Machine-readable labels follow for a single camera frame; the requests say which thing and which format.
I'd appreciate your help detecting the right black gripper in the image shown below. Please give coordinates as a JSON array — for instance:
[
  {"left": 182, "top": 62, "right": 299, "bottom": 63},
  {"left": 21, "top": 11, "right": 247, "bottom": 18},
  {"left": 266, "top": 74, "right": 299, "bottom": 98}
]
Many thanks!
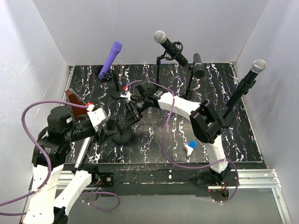
[{"left": 122, "top": 96, "right": 149, "bottom": 129}]

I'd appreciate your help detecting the black round-base mic stand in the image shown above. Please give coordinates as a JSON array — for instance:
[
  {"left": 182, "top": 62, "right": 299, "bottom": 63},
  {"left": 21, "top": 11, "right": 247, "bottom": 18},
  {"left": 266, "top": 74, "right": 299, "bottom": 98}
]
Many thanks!
[{"left": 111, "top": 119, "right": 133, "bottom": 145}]

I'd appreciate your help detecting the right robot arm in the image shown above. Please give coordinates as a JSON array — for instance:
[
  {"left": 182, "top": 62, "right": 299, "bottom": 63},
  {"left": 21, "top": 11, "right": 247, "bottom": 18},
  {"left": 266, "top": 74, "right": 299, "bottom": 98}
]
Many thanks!
[{"left": 123, "top": 80, "right": 231, "bottom": 186}]

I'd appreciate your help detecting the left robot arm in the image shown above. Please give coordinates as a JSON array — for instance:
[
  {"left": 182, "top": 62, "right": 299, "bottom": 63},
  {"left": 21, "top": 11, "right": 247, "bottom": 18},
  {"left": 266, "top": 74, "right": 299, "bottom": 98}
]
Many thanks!
[{"left": 23, "top": 103, "right": 115, "bottom": 224}]

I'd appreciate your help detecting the small black tripod stand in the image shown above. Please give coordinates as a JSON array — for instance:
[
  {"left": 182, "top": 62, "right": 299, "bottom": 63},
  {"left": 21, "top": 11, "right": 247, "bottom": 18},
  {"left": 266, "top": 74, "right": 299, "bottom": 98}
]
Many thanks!
[{"left": 185, "top": 65, "right": 194, "bottom": 100}]

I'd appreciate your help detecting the black tripod stand with shockmount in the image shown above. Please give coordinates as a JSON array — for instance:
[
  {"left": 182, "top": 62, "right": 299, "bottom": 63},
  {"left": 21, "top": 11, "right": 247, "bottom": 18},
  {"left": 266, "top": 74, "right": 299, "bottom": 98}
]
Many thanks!
[{"left": 155, "top": 42, "right": 183, "bottom": 85}]

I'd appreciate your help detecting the purple microphone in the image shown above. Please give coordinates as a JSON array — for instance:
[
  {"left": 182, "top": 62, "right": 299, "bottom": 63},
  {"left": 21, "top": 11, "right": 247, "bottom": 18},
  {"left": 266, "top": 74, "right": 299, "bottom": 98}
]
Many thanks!
[{"left": 98, "top": 41, "right": 122, "bottom": 79}]

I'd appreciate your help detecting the black shotgun microphone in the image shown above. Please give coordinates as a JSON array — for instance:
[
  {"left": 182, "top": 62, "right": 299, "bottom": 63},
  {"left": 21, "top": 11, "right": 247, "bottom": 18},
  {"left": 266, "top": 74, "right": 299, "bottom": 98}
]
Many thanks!
[{"left": 192, "top": 53, "right": 205, "bottom": 78}]

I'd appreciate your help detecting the black glitter microphone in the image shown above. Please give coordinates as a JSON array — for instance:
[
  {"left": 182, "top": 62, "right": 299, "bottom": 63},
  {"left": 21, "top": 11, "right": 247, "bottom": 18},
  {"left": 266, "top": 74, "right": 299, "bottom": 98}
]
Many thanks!
[{"left": 154, "top": 30, "right": 188, "bottom": 67}]

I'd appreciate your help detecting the right round-base mic stand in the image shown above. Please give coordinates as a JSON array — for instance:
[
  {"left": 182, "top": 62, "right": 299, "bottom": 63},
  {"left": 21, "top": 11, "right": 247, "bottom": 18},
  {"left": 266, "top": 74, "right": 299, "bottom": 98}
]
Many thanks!
[{"left": 220, "top": 78, "right": 256, "bottom": 128}]

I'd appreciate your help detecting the black microphone silver grille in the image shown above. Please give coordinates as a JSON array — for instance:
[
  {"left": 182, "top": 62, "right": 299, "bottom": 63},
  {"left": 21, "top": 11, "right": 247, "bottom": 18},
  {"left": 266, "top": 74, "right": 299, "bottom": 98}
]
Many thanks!
[{"left": 243, "top": 59, "right": 266, "bottom": 84}]

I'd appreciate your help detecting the brown wooden metronome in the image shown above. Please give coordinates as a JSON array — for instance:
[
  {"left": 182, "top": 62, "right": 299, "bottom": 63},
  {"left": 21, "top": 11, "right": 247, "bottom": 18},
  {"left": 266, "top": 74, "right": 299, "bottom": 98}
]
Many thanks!
[{"left": 65, "top": 88, "right": 87, "bottom": 119}]

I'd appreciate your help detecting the blue white small card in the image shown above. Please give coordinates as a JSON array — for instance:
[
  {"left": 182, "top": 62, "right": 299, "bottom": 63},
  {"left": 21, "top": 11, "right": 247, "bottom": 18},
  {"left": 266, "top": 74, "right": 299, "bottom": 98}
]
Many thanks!
[{"left": 184, "top": 140, "right": 197, "bottom": 158}]

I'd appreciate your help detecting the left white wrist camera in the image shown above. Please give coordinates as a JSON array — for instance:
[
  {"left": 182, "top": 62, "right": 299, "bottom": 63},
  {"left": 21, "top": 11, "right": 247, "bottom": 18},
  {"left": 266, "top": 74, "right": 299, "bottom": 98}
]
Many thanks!
[{"left": 87, "top": 108, "right": 108, "bottom": 132}]

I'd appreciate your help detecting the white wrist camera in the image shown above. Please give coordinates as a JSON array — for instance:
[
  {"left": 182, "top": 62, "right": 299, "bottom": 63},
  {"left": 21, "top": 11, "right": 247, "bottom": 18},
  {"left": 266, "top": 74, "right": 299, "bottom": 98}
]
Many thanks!
[
  {"left": 120, "top": 91, "right": 132, "bottom": 102},
  {"left": 87, "top": 108, "right": 108, "bottom": 132}
]

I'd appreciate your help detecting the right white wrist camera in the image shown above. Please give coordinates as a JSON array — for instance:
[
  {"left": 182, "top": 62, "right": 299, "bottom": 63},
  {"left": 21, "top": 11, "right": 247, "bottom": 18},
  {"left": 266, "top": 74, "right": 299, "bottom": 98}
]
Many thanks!
[{"left": 120, "top": 91, "right": 132, "bottom": 102}]

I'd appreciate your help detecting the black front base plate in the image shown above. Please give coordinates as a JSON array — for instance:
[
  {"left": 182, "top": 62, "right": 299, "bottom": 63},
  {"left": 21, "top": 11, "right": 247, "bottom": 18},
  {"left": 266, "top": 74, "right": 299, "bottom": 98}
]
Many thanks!
[{"left": 97, "top": 163, "right": 236, "bottom": 197}]

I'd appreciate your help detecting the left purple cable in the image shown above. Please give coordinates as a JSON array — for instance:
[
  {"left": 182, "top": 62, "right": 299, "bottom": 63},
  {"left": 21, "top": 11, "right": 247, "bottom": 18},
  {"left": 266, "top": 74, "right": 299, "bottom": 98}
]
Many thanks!
[{"left": 0, "top": 99, "right": 92, "bottom": 215}]

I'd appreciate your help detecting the aluminium frame rail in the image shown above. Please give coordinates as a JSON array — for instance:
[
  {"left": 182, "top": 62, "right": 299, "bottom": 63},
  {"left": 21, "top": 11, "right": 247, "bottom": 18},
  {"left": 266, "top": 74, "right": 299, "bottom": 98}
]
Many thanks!
[{"left": 24, "top": 168, "right": 292, "bottom": 224}]

